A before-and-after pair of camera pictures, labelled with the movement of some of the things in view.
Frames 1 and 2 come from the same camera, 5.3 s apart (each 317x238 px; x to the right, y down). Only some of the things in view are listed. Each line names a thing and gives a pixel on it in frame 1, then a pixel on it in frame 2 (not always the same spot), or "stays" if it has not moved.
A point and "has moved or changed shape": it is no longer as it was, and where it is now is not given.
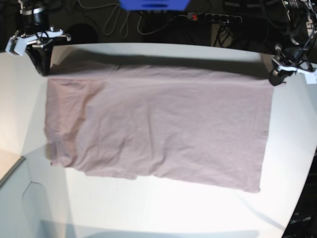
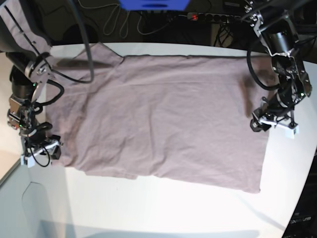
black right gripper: (277, 77) -> (274, 108)
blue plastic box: (154, 5) stays
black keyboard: (303, 223) stays
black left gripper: (36, 20) -> (38, 139)
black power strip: (207, 17) stays
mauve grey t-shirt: (132, 123) has moved or changed shape
